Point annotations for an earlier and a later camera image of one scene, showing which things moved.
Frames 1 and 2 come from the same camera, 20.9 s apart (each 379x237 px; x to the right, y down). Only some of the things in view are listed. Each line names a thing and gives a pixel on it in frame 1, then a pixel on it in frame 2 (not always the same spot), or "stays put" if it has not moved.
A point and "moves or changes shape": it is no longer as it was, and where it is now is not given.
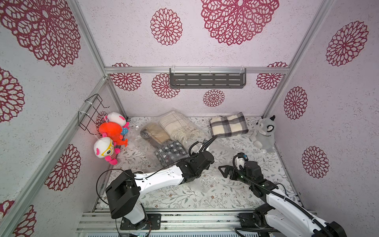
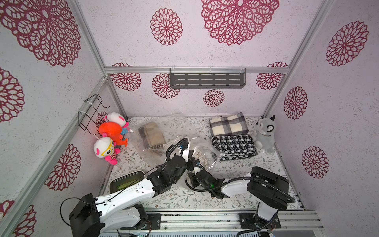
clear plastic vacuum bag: [169, 137] moves or changes shape
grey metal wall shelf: [208, 78] stays put
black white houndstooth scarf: [167, 152] moves or changes shape
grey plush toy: [263, 137] stays put
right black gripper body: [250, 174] to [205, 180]
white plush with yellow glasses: [104, 147] stays put
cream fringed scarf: [178, 128] moves or changes shape
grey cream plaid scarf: [232, 125] stays put
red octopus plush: [114, 130] stays put
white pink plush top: [116, 118] stays put
